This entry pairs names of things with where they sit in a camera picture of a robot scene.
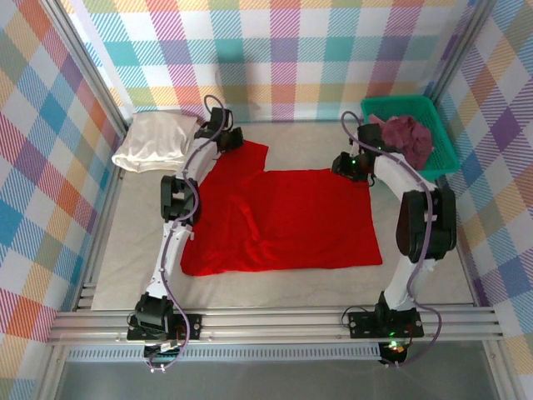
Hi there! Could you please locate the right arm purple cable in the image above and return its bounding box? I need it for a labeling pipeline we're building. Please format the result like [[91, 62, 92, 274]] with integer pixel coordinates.
[[341, 110, 443, 368]]

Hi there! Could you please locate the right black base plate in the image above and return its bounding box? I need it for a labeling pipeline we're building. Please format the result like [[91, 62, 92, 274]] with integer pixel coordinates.
[[346, 310, 426, 339]]

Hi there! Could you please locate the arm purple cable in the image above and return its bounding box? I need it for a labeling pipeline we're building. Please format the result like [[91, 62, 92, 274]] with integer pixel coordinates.
[[341, 110, 443, 368], [145, 94, 234, 373]]

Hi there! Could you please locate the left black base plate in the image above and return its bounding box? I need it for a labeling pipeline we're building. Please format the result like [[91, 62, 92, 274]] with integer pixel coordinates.
[[127, 312, 204, 341]]

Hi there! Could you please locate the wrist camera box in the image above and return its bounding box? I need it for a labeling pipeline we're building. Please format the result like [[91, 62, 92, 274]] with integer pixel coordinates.
[[357, 122, 386, 153], [207, 107, 235, 135]]

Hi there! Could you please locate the aluminium frame post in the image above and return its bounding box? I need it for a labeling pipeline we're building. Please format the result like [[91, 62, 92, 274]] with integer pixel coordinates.
[[424, 0, 496, 105], [39, 0, 128, 138]]

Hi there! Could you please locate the controller board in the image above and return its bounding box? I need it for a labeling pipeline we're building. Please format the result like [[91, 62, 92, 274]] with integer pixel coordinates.
[[381, 339, 411, 366], [143, 339, 187, 372]]

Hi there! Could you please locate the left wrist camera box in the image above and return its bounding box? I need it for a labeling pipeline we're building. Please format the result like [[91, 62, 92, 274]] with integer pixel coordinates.
[[207, 107, 235, 135]]

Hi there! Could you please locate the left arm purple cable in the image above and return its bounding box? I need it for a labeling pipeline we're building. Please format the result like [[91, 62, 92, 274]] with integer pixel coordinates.
[[145, 94, 234, 373]]

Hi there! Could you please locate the left controller board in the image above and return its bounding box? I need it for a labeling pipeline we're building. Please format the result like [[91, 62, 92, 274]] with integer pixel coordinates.
[[143, 339, 187, 372]]

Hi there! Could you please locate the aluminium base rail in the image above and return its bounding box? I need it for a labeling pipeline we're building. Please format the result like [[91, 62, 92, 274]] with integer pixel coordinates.
[[45, 306, 507, 346]]

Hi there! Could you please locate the green plastic basket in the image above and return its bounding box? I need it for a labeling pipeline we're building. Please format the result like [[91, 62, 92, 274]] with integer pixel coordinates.
[[360, 95, 461, 184]]

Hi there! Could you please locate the grey slotted cable duct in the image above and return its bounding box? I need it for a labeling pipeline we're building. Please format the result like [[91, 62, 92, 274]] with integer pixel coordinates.
[[66, 347, 384, 363]]

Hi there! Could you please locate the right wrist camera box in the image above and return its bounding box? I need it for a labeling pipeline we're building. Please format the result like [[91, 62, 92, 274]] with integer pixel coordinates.
[[357, 122, 386, 153]]

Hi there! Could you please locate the right controller board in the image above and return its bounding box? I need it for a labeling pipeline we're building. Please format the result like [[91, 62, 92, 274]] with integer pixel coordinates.
[[381, 339, 411, 366]]

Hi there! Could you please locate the cream folded t-shirt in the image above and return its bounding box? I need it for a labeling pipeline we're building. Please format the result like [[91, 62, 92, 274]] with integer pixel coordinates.
[[111, 111, 201, 175]]

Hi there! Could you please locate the red t-shirt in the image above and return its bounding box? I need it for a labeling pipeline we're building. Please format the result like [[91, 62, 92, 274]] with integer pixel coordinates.
[[179, 139, 384, 278]]

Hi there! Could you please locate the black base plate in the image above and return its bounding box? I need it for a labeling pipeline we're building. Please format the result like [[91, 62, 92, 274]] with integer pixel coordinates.
[[346, 310, 426, 339], [127, 312, 204, 341]]

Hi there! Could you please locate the maroon t-shirt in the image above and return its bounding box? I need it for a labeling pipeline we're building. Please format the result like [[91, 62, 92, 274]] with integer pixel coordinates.
[[368, 114, 436, 172]]

